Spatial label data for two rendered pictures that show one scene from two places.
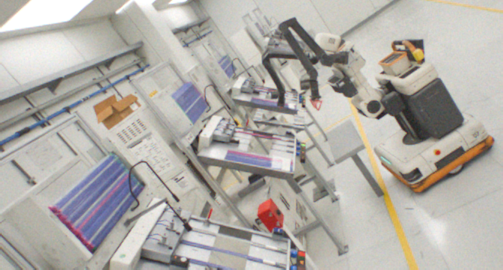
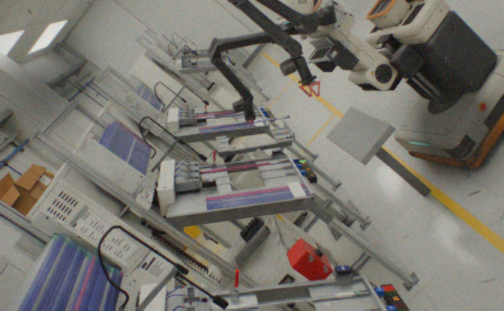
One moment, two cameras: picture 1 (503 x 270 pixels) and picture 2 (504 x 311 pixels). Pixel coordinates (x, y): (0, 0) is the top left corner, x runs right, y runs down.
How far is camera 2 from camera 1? 44 cm
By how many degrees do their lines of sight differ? 10
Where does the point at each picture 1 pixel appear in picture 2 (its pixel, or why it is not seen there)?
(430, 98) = (450, 39)
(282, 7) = (181, 19)
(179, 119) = (121, 174)
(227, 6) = (106, 39)
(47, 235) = not seen: outside the picture
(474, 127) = not seen: outside the picture
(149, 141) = (87, 221)
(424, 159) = (471, 121)
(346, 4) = not seen: outside the picture
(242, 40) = (145, 71)
